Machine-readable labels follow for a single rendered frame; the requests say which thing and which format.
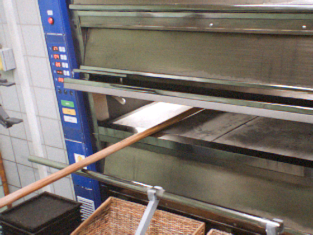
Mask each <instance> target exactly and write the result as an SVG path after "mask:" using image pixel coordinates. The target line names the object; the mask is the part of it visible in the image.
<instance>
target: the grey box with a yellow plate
mask: <svg viewBox="0 0 313 235"><path fill-rule="evenodd" d="M15 67H16V66H15V61H14V57H13V52H12V49H11V48H3V49H2V50H0V71H3V72H5V71H8V70H11V69H15Z"/></svg>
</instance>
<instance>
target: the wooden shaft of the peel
mask: <svg viewBox="0 0 313 235"><path fill-rule="evenodd" d="M203 109H204V108H200V107H192V108H190V109H188V110H186V111H184V112H182V113H179V114H176V115H174V116H172V117H170V118H169V119H166V120H164V121H162V122H160V123H158V124H156V125H154V126H152V127H151V128H148V129H145V130H143V131H141V132H139V133H137V134H135V135H133V136H131V137H129V138H126V139H124V140H123V141H121V142H119V143H117V144H113V145H111V146H109V147H107V148H106V149H103V150H101V151H99V152H97V153H95V154H93V155H91V156H89V157H87V158H85V159H83V160H81V161H79V162H77V163H74V164H71V165H70V166H67V167H66V168H64V169H62V170H60V171H58V172H55V173H53V174H51V175H49V176H47V177H45V178H42V179H41V180H39V181H37V182H35V183H33V184H30V185H28V186H26V187H24V188H23V189H20V190H18V191H15V192H13V193H11V194H9V195H7V196H5V197H3V198H1V199H0V209H1V208H3V207H5V206H6V205H8V204H10V203H12V202H15V201H17V200H19V199H21V198H23V197H25V196H27V195H29V194H31V193H33V192H35V191H37V190H39V189H41V188H43V187H45V186H47V185H50V184H52V183H54V182H56V181H58V180H60V179H62V178H65V177H66V176H68V175H70V174H72V173H74V172H76V171H78V170H80V169H82V168H84V167H86V166H88V165H90V164H92V163H94V162H96V161H99V160H101V159H103V158H105V157H107V156H109V155H110V154H113V153H115V152H117V151H119V150H121V149H123V148H125V147H127V146H128V145H130V144H134V143H136V142H138V141H140V140H142V139H144V138H146V137H148V136H150V135H152V134H154V133H155V132H157V131H159V130H162V129H165V128H167V127H169V126H170V125H172V124H174V123H176V122H178V121H180V120H182V119H184V118H186V117H188V116H190V115H192V114H194V113H197V112H199V111H201V110H203Z"/></svg>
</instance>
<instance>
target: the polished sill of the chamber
mask: <svg viewBox="0 0 313 235"><path fill-rule="evenodd" d="M98 129H99V134H102V135H106V136H109V137H115V138H120V139H126V138H129V137H131V136H133V135H135V134H137V133H139V132H141V131H143V130H145V129H140V128H135V127H131V126H125V125H120V124H114V123H108V122H107V123H105V124H102V125H100V126H98ZM138 143H143V144H151V145H155V146H159V147H164V148H169V149H174V150H177V151H182V152H187V153H192V154H197V155H201V156H205V157H211V158H216V159H220V160H224V161H229V162H237V163H241V164H245V165H250V166H255V167H260V168H265V169H268V170H274V171H278V172H284V173H289V174H292V175H297V176H302V177H307V178H313V161H312V160H309V159H303V158H297V157H291V156H285V155H282V154H277V153H271V152H265V151H259V150H256V149H250V148H244V147H238V146H235V145H227V144H221V143H215V142H210V141H206V140H200V139H195V138H189V137H184V136H180V135H174V134H169V133H164V132H159V131H157V132H155V133H154V134H152V135H150V136H148V137H146V138H144V139H142V140H140V141H138Z"/></svg>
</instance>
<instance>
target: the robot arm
mask: <svg viewBox="0 0 313 235"><path fill-rule="evenodd" d="M14 85H16V83H15V82H9V81H8V80H7V79H5V78H2V77H1V73H0V86H6V87H11V86H14ZM21 122H23V119H19V118H15V117H9V115H8V114H7V113H6V112H5V111H4V109H3V106H2V105H1V104H0V124H1V125H2V126H3V127H5V128H6V129H8V128H11V127H13V125H15V124H19V123H21Z"/></svg>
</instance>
